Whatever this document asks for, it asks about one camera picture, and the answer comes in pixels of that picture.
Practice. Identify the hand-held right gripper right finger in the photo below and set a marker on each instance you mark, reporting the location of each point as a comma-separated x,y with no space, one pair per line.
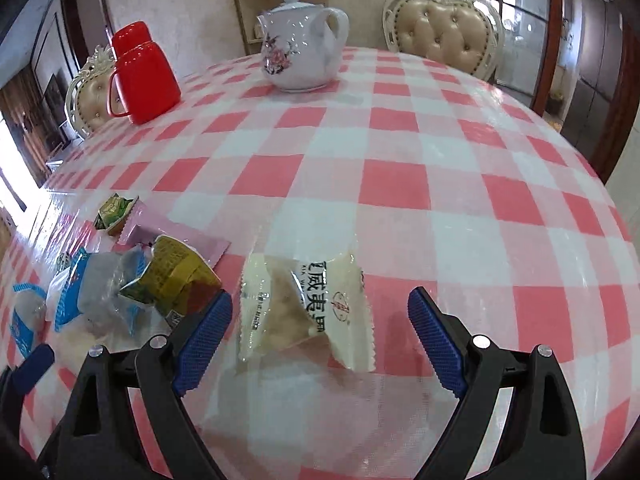
437,340

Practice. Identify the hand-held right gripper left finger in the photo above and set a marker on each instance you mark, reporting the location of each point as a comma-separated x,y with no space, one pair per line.
202,340

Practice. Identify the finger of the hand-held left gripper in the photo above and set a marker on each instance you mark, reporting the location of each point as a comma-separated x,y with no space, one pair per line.
32,367

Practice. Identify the olive green snack packet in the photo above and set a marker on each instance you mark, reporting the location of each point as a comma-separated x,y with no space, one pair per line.
170,270

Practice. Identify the white snack packet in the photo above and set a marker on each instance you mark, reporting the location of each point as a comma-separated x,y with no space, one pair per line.
280,310

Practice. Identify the blue snack packet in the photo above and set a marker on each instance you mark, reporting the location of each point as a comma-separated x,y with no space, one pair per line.
80,285
25,320

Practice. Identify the pink snack packet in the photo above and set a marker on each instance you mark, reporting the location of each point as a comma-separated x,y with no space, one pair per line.
165,230

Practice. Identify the red checkered tablecloth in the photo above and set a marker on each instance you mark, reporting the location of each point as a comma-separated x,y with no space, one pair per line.
425,200

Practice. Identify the green yellow snack packet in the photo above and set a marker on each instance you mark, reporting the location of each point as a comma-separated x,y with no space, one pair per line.
115,212

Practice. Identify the beige tufted chair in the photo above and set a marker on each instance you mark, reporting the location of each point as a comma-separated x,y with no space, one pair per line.
92,100
445,30

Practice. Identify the red thermos jug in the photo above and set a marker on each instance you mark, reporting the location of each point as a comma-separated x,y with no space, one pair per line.
147,80

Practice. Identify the white floral teapot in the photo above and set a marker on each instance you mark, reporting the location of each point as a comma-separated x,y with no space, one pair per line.
300,45

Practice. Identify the wooden corner shelf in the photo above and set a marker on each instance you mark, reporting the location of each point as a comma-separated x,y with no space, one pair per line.
250,5

